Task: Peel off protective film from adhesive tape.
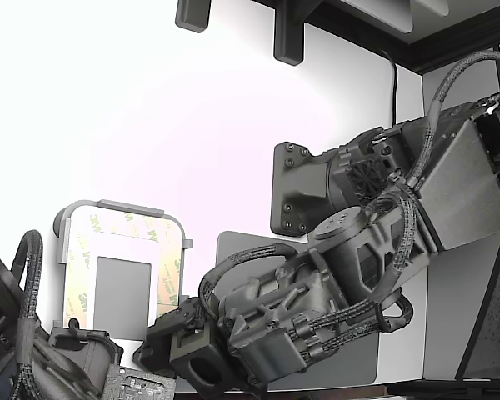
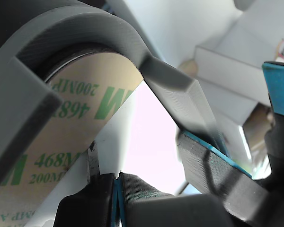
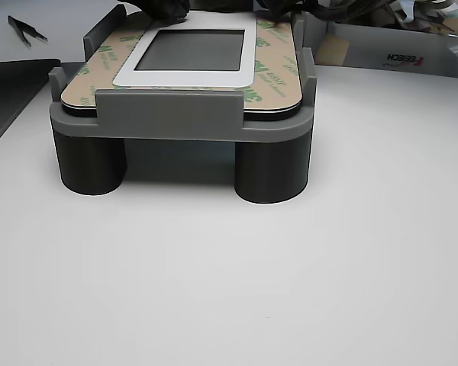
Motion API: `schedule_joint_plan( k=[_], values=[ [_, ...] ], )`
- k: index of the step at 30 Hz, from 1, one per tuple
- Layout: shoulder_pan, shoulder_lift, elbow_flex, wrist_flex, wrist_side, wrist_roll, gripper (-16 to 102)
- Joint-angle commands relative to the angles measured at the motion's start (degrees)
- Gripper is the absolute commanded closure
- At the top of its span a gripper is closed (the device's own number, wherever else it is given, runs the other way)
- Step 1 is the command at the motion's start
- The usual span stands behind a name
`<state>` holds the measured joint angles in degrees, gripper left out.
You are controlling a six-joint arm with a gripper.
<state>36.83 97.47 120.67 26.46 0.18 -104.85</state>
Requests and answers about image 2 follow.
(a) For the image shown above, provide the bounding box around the black gripper finger broad blue pad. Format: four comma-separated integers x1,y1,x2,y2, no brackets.
261,60,284,167

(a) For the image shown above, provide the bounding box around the grey rounded plastic part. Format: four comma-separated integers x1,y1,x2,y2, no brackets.
233,0,259,11

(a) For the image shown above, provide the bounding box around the grey fixture with black legs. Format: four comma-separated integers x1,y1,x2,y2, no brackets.
0,0,229,190

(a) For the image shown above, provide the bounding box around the black idle gripper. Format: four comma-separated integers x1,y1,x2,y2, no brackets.
176,131,284,227

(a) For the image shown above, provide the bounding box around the tan printed adhesive liner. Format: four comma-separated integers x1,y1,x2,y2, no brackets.
0,53,144,227

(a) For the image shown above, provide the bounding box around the white cardboard box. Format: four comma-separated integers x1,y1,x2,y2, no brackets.
177,21,284,152

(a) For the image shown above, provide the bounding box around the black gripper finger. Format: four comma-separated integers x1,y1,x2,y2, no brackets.
113,172,176,227

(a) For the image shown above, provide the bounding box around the light blue cable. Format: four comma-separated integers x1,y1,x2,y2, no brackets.
101,0,115,15

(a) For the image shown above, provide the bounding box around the curled tan liner scrap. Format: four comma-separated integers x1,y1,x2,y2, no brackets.
178,58,199,77

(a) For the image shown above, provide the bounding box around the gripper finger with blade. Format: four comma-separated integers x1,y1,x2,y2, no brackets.
53,140,116,227

